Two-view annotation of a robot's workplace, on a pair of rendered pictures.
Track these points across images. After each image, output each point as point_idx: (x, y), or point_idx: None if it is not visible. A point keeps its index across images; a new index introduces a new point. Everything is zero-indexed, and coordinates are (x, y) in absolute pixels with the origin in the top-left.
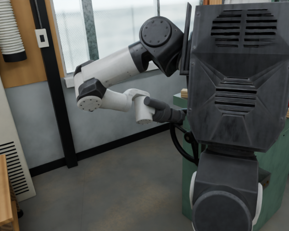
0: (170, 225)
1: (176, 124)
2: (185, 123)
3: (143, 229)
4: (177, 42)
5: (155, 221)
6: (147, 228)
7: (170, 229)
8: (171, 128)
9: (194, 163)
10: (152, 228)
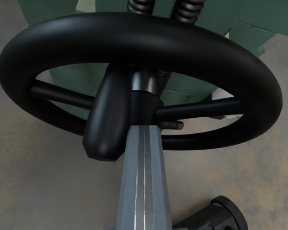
0: (72, 150)
1: (47, 90)
2: (34, 13)
3: (41, 181)
4: None
5: (48, 158)
6: (46, 175)
7: (75, 155)
8: (26, 105)
9: (88, 87)
10: (51, 171)
